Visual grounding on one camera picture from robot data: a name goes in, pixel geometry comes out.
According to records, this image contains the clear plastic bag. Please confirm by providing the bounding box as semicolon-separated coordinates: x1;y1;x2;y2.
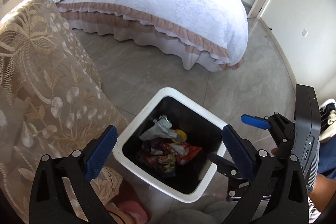
139;115;177;141

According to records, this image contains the red instant noodle bag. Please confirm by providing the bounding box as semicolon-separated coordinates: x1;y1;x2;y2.
165;142;202;165

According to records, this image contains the white square trash bin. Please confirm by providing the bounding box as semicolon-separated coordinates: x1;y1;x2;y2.
113;88;226;203

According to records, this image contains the white sneaker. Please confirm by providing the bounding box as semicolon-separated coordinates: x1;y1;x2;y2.
319;98;335;143

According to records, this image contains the black bin liner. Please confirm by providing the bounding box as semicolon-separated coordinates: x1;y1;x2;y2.
122;97;222;194

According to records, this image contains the pink slipper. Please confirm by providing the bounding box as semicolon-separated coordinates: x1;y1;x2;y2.
105;180;151;223

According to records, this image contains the embroidered beige tablecloth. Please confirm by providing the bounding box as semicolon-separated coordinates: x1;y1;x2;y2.
1;0;127;222

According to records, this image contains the bed with lavender quilt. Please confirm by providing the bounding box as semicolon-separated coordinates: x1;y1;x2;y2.
53;0;248;68

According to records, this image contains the white wall socket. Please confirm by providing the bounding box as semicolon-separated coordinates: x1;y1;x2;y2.
302;29;308;37

